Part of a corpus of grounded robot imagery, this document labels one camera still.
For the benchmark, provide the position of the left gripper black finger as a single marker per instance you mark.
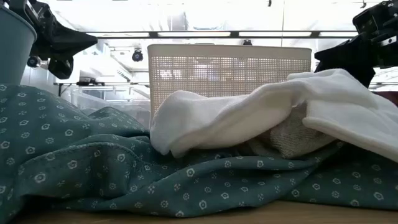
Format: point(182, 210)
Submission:
point(68, 40)

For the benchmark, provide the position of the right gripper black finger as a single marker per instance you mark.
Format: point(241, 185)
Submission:
point(351, 59)

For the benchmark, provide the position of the green floral print cloth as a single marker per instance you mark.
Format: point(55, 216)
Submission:
point(93, 161)

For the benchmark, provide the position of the white sock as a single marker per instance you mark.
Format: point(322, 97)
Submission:
point(217, 124)

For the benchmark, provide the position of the blue-grey plastic bin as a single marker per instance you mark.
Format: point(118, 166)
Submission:
point(14, 53)

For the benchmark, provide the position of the black device on background table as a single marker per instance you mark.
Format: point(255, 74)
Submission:
point(90, 82)

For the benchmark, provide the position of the background table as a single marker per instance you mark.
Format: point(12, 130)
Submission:
point(130, 83)

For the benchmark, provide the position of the thin vertical pole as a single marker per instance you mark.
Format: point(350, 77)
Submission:
point(283, 18)

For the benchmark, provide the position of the clear plastic storage bin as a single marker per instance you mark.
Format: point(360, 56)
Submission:
point(124, 102)

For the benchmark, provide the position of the beige knit cloth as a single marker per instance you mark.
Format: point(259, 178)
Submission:
point(292, 137)

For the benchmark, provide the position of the white perforated laundry basket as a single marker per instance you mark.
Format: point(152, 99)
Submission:
point(217, 68)

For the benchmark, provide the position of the black ceiling camera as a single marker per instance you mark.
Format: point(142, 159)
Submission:
point(33, 61)
point(137, 56)
point(247, 42)

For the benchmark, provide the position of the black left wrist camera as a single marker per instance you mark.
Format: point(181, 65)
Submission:
point(26, 9)

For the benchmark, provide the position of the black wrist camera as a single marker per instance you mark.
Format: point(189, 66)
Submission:
point(376, 15)
point(26, 9)

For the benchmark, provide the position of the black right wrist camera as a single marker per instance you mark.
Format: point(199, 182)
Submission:
point(376, 15)

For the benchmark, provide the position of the dark overhead frame rail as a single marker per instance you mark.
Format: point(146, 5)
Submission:
point(153, 34)

